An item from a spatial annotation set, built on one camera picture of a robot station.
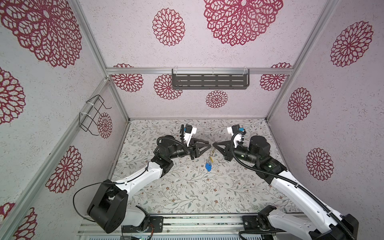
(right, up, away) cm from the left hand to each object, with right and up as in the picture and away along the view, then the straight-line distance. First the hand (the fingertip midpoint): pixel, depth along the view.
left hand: (208, 146), depth 70 cm
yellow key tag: (+5, -12, +26) cm, 29 cm away
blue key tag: (0, -11, +5) cm, 12 cm away
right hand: (+2, +2, -3) cm, 4 cm away
